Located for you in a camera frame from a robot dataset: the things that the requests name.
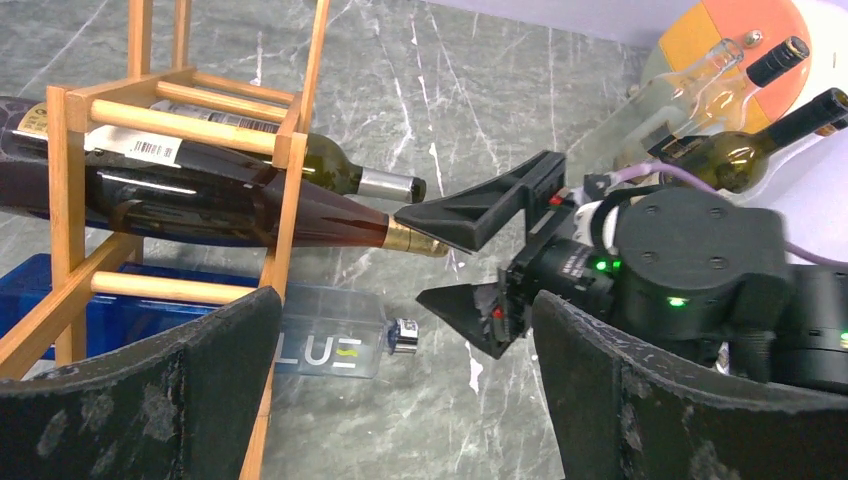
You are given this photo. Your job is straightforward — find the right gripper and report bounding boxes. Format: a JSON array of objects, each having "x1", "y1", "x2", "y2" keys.
[{"x1": 395, "y1": 150, "x2": 618, "y2": 359}]

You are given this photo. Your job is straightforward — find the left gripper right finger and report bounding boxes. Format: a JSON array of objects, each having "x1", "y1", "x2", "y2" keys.
[{"x1": 532, "y1": 291, "x2": 847, "y2": 479}]

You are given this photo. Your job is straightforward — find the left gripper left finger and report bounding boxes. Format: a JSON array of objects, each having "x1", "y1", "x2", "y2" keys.
[{"x1": 1, "y1": 287, "x2": 282, "y2": 479}]

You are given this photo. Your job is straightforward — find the clear glass bottle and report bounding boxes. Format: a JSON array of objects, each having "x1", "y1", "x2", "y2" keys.
[{"x1": 565, "y1": 38, "x2": 744, "y2": 186}]

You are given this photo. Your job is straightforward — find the dark green wine bottle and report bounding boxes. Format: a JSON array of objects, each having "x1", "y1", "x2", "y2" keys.
[{"x1": 672, "y1": 87, "x2": 847, "y2": 194}]

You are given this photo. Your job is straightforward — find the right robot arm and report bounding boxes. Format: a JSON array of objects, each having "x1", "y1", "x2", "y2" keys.
[{"x1": 397, "y1": 151, "x2": 847, "y2": 394}]

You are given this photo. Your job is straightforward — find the wooden wine rack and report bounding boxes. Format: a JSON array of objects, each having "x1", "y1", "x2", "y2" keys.
[{"x1": 1, "y1": 1, "x2": 328, "y2": 479}]

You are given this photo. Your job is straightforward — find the clear blue labelled bottle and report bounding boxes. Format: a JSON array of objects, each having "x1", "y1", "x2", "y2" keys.
[{"x1": 0, "y1": 253, "x2": 420, "y2": 380}]

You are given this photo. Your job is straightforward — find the dark red bottle gold cap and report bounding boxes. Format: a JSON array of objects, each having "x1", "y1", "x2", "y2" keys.
[{"x1": 1, "y1": 96, "x2": 448, "y2": 257}]

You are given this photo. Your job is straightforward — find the cream cylinder orange face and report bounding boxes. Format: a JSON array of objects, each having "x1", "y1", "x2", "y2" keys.
[{"x1": 616, "y1": 1, "x2": 847, "y2": 196}]

